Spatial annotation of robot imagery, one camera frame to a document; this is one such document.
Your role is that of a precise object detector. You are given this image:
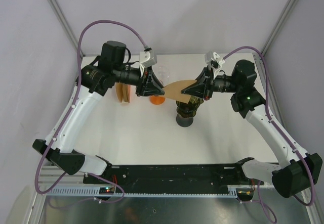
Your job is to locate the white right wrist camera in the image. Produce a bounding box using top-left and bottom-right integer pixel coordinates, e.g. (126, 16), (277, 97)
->
(205, 51), (225, 78)

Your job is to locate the brown paper coffee filter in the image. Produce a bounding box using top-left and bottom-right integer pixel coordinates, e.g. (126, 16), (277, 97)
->
(163, 80), (196, 104)

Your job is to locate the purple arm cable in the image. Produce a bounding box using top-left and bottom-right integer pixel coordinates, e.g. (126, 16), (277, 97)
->
(34, 20), (152, 208)
(222, 46), (317, 221)

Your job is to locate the grey slotted cable duct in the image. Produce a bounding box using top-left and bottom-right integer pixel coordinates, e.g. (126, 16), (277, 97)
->
(47, 186), (237, 198)

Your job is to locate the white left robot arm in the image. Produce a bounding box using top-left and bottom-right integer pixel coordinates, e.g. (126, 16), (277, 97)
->
(32, 41), (165, 184)

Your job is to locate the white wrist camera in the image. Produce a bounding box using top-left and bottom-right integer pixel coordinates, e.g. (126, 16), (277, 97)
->
(205, 51), (225, 78)
(139, 48), (157, 75)

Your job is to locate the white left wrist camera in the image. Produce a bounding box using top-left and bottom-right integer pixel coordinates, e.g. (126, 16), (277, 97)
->
(139, 48), (157, 75)

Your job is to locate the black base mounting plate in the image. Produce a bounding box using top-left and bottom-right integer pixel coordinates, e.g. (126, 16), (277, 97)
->
(83, 163), (265, 194)

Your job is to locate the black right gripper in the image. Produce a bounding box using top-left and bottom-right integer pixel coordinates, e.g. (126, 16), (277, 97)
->
(182, 65), (240, 101)

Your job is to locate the clear empty glass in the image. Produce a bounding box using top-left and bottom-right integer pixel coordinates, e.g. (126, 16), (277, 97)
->
(157, 66), (170, 86)

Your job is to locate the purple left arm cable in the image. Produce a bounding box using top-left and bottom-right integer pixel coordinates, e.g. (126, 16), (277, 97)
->
(34, 20), (152, 208)

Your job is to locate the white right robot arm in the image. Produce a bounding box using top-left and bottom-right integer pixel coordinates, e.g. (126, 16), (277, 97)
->
(181, 60), (323, 198)

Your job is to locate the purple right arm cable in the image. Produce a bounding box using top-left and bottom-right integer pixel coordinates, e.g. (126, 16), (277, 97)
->
(222, 46), (317, 221)

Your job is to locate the aluminium frame rail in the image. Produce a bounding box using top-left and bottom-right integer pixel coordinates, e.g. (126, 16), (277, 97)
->
(47, 0), (78, 51)
(260, 0), (308, 58)

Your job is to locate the orange liquid glass beaker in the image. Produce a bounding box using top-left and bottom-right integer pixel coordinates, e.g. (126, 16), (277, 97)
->
(149, 96), (166, 105)

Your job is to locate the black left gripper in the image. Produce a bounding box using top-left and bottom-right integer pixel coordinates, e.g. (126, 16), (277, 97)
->
(113, 64), (165, 97)

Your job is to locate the aluminium frame rail left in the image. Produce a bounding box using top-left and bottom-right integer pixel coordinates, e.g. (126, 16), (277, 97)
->
(47, 0), (78, 51)

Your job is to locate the green glass coffee dripper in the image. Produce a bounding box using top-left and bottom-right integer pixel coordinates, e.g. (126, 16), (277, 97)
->
(176, 96), (204, 118)

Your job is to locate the aluminium frame rail right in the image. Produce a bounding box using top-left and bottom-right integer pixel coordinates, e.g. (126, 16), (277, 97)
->
(260, 0), (308, 58)

